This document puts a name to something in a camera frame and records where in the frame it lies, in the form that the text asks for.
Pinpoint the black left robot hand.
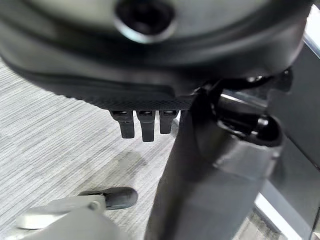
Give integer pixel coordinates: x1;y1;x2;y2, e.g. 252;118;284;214
0;0;314;240

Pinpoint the silver robot leg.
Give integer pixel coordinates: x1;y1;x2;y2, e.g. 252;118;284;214
15;193;121;240

